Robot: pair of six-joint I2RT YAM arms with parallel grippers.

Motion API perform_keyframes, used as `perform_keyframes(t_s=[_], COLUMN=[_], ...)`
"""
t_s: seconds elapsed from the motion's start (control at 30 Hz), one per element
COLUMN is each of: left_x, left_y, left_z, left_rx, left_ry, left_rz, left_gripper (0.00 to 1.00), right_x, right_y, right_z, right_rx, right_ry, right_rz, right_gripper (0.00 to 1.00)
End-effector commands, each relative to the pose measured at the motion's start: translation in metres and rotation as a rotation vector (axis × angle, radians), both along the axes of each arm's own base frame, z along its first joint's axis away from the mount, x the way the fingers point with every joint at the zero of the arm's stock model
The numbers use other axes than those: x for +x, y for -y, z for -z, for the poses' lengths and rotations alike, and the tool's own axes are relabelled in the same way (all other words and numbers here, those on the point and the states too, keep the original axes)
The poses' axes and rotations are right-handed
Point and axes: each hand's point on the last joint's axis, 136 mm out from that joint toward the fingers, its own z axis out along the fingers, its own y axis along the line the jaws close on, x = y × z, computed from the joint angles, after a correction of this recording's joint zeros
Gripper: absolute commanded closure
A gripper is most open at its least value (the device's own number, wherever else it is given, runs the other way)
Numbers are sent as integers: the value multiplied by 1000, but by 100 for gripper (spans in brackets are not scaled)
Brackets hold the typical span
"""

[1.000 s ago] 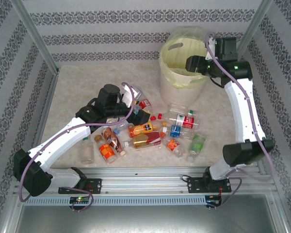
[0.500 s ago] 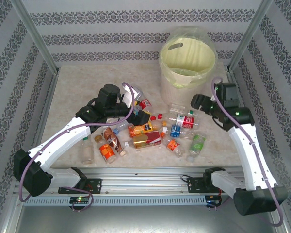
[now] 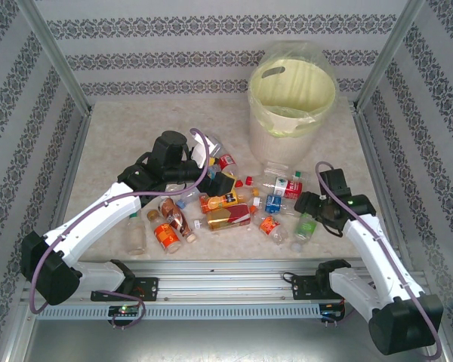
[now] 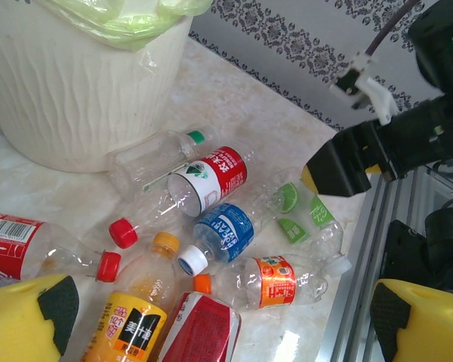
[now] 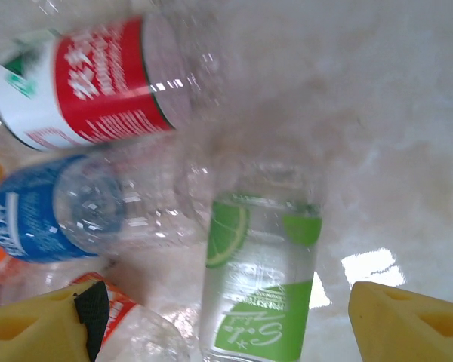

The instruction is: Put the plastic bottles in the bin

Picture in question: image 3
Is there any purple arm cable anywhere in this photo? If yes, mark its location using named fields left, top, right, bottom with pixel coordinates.
left=315, top=161, right=445, bottom=359
left=29, top=127, right=212, bottom=331

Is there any brown chocolate drink bottle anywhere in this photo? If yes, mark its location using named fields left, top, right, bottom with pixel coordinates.
left=158, top=196, right=197, bottom=243

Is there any orange label bottle brown cap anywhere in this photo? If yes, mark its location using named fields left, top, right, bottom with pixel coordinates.
left=146, top=209, right=182, bottom=254

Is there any aluminium left side rail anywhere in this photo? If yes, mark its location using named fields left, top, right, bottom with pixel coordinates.
left=35, top=107, right=95, bottom=275

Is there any blue white label clear bottle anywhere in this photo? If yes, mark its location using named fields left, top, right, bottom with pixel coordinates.
left=253, top=194, right=302, bottom=220

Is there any aluminium left frame post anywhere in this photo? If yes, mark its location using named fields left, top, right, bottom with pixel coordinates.
left=14, top=0, right=95, bottom=116

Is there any grey slotted cable duct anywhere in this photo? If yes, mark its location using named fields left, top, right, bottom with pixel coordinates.
left=35, top=303, right=347, bottom=321

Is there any red cola label bottle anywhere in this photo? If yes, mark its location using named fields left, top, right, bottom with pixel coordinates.
left=217, top=153, right=246, bottom=189

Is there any orange label clear bottle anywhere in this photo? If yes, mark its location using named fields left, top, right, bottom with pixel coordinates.
left=251, top=205, right=290, bottom=246

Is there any aluminium right frame post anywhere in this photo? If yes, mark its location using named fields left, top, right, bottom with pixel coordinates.
left=355, top=0, right=427, bottom=111

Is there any orange juice bottle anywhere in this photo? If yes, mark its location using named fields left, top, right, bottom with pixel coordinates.
left=199, top=187, right=261, bottom=214

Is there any clear bottle white cap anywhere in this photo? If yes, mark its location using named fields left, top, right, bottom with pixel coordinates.
left=161, top=183, right=192, bottom=201

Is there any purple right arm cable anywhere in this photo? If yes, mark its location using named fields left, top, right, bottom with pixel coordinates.
left=315, top=161, right=445, bottom=359

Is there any aluminium frame post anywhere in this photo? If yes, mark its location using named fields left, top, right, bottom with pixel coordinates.
left=14, top=0, right=95, bottom=116
left=355, top=0, right=427, bottom=111

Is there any gold red label bottle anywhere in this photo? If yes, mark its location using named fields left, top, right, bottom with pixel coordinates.
left=193, top=203, right=252, bottom=232

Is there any aluminium right side rail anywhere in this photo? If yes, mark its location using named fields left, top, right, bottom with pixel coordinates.
left=353, top=107, right=428, bottom=275

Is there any wide clear plastic bottle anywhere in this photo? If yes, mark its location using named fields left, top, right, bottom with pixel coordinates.
left=262, top=160, right=291, bottom=179

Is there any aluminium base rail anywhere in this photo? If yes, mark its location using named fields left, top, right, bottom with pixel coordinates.
left=20, top=258, right=430, bottom=305

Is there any cream plastic bin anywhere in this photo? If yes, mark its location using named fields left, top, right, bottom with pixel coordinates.
left=248, top=56, right=339, bottom=170

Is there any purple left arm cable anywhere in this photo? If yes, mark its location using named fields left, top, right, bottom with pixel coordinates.
left=29, top=127, right=212, bottom=331

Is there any red white label bottle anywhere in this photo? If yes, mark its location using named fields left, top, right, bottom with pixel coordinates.
left=245, top=175, right=313, bottom=201

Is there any clear bottle green cap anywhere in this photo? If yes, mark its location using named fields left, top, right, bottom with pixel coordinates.
left=125, top=209, right=148, bottom=256

